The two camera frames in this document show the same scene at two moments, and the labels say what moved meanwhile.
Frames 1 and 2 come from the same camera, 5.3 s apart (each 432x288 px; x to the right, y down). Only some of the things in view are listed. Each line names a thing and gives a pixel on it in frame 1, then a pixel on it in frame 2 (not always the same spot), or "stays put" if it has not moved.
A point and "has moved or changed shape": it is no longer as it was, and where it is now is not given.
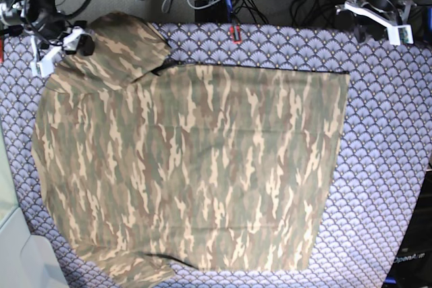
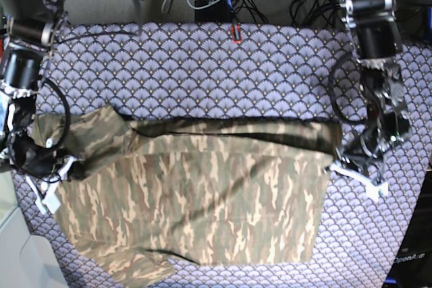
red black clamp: x=235 y=33 stays put
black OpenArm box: x=412 y=266 stays put
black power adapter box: x=215 y=13 stays put
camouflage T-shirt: x=148 y=162 has moved or changed shape
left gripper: x=77 y=40 → x=45 y=167
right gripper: x=366 y=21 → x=361 y=156
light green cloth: x=23 y=262 stays put
